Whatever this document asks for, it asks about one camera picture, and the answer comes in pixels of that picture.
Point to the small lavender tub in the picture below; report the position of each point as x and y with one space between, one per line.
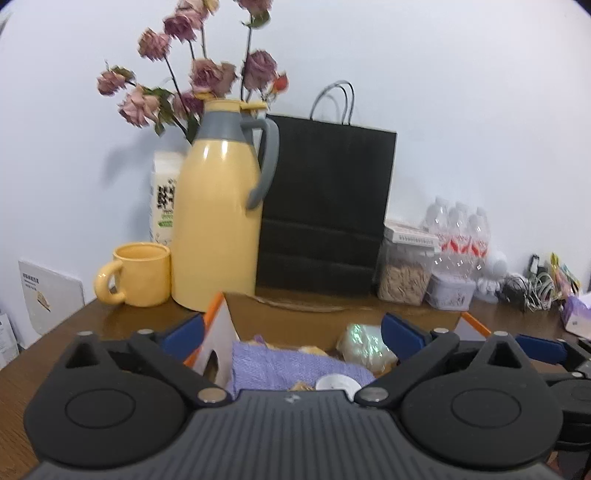
450 293

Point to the colourful snack packets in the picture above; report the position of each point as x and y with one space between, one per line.
565 274

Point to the white round lid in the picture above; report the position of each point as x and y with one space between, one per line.
337 383

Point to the dried pink rose bouquet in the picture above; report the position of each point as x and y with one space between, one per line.
207 76

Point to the yellow thermos jug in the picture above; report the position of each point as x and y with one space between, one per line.
217 221

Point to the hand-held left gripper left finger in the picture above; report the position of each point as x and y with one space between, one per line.
184 334

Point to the red cardboard box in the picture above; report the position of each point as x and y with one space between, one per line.
221 332

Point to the white board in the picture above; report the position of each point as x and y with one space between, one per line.
51 295

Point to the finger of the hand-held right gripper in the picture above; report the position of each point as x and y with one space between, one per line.
540 348

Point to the white flat box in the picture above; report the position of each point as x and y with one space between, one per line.
411 235

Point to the yellow mug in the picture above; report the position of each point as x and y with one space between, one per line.
143 277

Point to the purple knitted cloth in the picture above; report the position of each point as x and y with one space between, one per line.
277 364

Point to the black charger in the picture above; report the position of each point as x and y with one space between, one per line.
535 265

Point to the person's clothed leg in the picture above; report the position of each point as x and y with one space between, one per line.
572 468

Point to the purple tissue box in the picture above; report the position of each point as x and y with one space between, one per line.
577 314

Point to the white milk carton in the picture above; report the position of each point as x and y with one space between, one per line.
164 194

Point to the black paper bag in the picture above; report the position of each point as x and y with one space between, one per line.
323 207

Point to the iridescent plastic bag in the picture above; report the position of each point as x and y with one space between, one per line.
364 344

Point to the white robot toy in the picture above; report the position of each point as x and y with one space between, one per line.
494 277

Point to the clear jar of seeds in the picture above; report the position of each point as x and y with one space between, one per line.
404 281

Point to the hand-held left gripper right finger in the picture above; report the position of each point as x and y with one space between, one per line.
401 334

